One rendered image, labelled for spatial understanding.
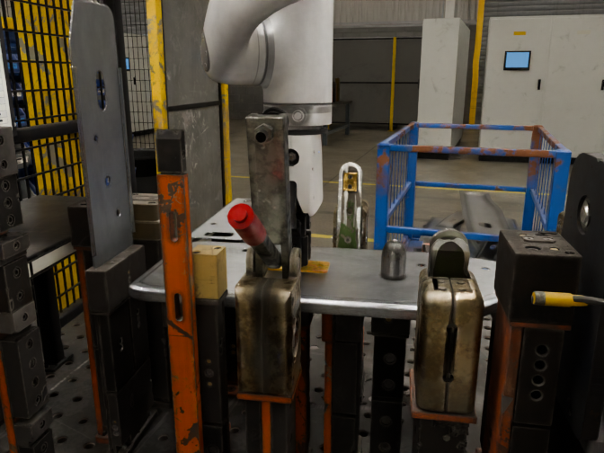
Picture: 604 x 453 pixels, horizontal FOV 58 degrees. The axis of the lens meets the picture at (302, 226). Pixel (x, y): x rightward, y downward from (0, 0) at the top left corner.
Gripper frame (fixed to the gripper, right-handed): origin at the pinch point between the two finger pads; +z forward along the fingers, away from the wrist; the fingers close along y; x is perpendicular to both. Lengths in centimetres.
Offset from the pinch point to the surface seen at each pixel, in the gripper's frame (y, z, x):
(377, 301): -9.5, 2.9, -10.9
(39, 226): 4.5, 0.2, 40.5
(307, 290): -6.8, 3.3, -2.4
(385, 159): 181, 14, -9
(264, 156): -16.9, -14.2, 0.2
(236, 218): -26.8, -10.7, 0.2
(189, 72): 273, -24, 117
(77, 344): 28, 33, 52
